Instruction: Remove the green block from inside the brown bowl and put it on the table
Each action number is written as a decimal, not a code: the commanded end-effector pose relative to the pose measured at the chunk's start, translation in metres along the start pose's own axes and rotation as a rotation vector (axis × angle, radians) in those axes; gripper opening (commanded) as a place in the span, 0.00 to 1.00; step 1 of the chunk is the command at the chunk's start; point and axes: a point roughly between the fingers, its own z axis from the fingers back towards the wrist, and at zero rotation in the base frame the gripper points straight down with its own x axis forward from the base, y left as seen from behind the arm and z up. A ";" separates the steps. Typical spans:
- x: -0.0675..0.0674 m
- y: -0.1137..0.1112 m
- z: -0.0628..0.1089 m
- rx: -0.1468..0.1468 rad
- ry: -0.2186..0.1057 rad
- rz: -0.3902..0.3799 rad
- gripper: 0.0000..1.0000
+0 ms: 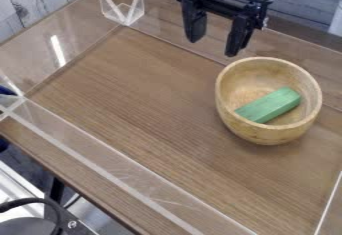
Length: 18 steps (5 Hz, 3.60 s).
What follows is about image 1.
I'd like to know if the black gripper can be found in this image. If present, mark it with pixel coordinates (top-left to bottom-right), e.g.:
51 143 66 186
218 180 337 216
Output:
178 0 273 57

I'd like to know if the green rectangular block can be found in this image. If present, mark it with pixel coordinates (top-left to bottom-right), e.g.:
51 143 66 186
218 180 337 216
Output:
236 87 302 124

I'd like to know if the brown wooden bowl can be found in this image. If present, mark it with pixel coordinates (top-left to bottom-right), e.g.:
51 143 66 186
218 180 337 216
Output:
216 57 322 145

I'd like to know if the blue object at left edge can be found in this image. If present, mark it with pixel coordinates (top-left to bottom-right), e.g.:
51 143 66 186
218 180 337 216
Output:
0 84 19 153

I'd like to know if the black table leg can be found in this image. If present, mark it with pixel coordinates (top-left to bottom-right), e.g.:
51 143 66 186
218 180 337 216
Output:
50 178 66 204

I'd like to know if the clear acrylic enclosure wall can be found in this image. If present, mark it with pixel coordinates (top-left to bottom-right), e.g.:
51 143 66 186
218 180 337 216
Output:
0 0 342 235

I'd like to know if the black cable bottom left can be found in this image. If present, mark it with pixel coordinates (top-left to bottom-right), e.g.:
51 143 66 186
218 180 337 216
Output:
0 197 66 235

